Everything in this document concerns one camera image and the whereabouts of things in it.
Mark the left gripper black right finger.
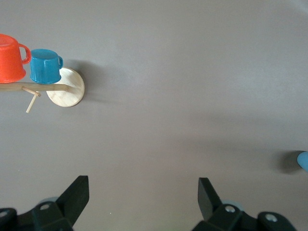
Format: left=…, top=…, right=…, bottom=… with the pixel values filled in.
left=192, top=177, right=297, bottom=231

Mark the light blue plastic cup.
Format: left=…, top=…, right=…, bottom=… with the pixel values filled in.
left=297, top=151, right=308, bottom=173

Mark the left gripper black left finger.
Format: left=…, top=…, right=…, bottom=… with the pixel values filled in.
left=0, top=175, right=90, bottom=231

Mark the orange enamel mug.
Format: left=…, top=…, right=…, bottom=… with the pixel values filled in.
left=0, top=33, right=32, bottom=84

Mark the teal enamel mug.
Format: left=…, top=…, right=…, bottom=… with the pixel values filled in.
left=29, top=49, right=64, bottom=85

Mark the wooden mug tree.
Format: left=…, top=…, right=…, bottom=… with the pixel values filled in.
left=0, top=67, right=86, bottom=114

